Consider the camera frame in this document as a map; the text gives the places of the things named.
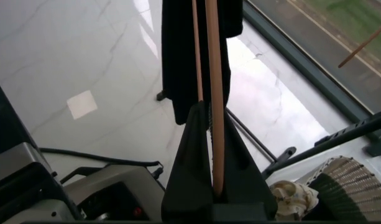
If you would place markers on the window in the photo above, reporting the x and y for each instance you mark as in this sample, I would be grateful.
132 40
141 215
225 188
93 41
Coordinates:
317 46

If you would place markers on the white laundry basket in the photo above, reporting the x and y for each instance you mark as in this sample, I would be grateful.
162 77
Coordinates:
348 193

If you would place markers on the cream printed garment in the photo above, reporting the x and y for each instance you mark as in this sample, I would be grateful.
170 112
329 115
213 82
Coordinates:
292 199

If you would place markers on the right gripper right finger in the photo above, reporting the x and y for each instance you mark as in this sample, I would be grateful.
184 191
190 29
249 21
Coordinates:
243 186

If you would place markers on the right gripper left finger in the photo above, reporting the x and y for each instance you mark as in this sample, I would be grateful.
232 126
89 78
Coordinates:
190 180

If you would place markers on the black garment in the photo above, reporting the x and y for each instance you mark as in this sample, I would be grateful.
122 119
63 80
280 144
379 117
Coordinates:
177 62

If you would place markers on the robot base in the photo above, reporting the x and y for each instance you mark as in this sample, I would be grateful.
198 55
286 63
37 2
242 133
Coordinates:
28 174

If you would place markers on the black clothes rack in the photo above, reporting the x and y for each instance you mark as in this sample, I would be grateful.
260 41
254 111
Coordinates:
348 137

